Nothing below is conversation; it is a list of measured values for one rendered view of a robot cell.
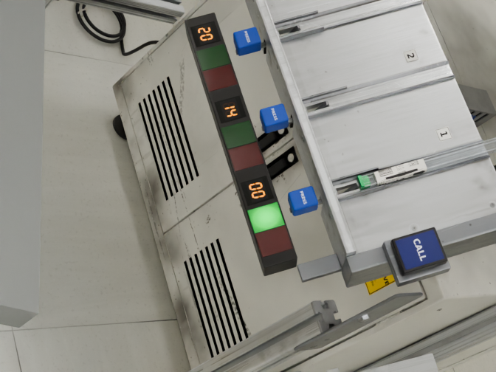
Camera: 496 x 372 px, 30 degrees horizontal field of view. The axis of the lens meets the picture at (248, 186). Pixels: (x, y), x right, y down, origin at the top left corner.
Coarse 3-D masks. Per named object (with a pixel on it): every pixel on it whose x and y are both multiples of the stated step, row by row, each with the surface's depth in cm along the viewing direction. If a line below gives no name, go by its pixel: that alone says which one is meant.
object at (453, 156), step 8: (472, 144) 107; (480, 144) 107; (488, 144) 107; (448, 152) 107; (456, 152) 107; (464, 152) 107; (472, 152) 107; (480, 152) 107; (488, 152) 107; (424, 160) 106; (432, 160) 106; (440, 160) 106; (448, 160) 106; (456, 160) 107; (464, 160) 107; (432, 168) 107; (368, 176) 106; (368, 184) 106; (376, 184) 106
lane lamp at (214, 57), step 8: (208, 48) 115; (216, 48) 115; (224, 48) 115; (200, 56) 114; (208, 56) 114; (216, 56) 114; (224, 56) 114; (200, 64) 114; (208, 64) 114; (216, 64) 114; (224, 64) 114
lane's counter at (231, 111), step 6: (216, 102) 112; (222, 102) 112; (228, 102) 112; (234, 102) 112; (240, 102) 112; (216, 108) 112; (222, 108) 112; (228, 108) 112; (234, 108) 112; (240, 108) 112; (222, 114) 111; (228, 114) 111; (234, 114) 111; (240, 114) 111; (222, 120) 111; (228, 120) 111
